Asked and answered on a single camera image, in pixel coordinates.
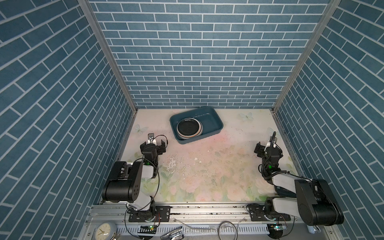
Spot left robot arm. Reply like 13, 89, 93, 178
102, 139, 168, 215

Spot white analog clock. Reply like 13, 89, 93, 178
93, 222, 117, 240

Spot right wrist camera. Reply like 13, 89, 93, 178
265, 141, 276, 150

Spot looped grey cable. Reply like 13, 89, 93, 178
217, 220, 239, 240

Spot metal binder clip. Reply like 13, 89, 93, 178
161, 227, 184, 240

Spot small blue white object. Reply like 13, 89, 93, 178
307, 226, 321, 234

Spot black plate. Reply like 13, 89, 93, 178
176, 117, 202, 138

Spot aluminium rail frame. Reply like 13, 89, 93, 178
79, 203, 342, 240

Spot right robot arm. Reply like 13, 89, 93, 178
254, 140, 345, 226

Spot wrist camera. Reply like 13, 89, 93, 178
265, 141, 276, 150
147, 133, 156, 144

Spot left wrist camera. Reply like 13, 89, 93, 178
147, 133, 156, 144

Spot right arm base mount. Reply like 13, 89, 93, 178
246, 203, 291, 222

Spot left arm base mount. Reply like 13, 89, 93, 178
128, 205, 171, 223

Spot teal plastic bin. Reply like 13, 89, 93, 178
170, 107, 224, 145

